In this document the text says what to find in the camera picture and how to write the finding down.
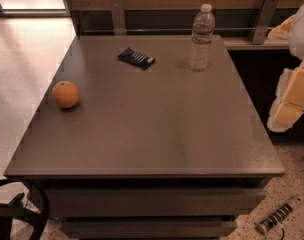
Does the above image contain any clear plastic water bottle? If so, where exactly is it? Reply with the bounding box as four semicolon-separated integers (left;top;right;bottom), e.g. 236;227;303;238
189;4;215;71

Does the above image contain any right metal wall bracket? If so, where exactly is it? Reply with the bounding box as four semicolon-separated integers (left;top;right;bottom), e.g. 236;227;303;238
249;0;279;45

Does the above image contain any black round robot base part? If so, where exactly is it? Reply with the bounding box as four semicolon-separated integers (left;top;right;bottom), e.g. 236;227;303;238
0;179;50;240

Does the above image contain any grey drawer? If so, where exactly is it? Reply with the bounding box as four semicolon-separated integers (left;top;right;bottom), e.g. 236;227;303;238
46;189;264;217
61;221;236;239

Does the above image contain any grey drawer cabinet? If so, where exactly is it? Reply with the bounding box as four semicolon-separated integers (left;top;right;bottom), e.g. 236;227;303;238
3;34;286;240

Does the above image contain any white power strip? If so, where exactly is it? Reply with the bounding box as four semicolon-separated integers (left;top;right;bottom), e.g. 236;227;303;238
256;195;304;235

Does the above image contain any orange fruit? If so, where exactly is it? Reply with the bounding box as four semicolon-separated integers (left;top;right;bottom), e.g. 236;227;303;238
52;81;80;109

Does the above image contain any upper grey drawer front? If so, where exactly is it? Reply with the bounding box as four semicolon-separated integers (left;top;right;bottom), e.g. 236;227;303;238
46;189;264;217

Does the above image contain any left metal wall bracket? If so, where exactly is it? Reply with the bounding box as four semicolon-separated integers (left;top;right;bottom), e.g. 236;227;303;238
109;0;127;35

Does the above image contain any lower grey drawer front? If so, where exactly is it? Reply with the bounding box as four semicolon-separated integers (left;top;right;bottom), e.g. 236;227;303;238
61;221;236;239

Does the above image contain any dark blue snack bar wrapper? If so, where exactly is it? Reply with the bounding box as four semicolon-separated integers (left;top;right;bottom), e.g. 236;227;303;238
118;47;156;70

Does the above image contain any metal wall bracket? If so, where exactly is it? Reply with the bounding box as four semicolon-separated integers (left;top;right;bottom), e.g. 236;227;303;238
249;0;279;45
109;0;127;35

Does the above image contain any horizontal metal rail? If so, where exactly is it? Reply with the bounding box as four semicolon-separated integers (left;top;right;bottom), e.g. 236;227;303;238
80;27;256;35

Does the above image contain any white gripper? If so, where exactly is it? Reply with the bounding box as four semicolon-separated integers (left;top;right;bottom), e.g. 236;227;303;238
267;4;304;132

